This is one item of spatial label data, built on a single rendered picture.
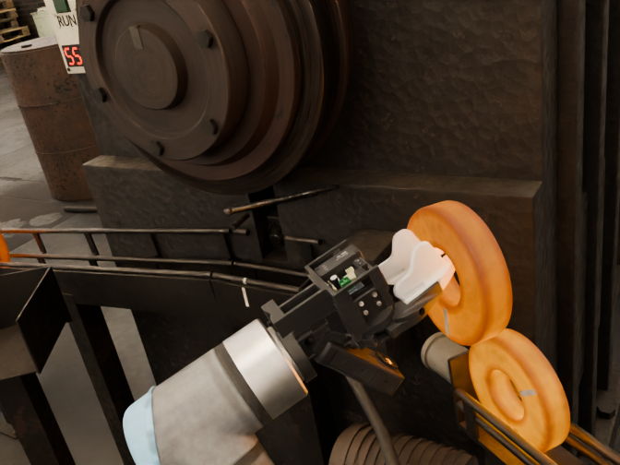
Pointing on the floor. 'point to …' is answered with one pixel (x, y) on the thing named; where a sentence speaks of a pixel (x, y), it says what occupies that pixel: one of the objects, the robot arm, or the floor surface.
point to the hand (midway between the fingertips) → (452, 257)
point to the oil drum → (53, 114)
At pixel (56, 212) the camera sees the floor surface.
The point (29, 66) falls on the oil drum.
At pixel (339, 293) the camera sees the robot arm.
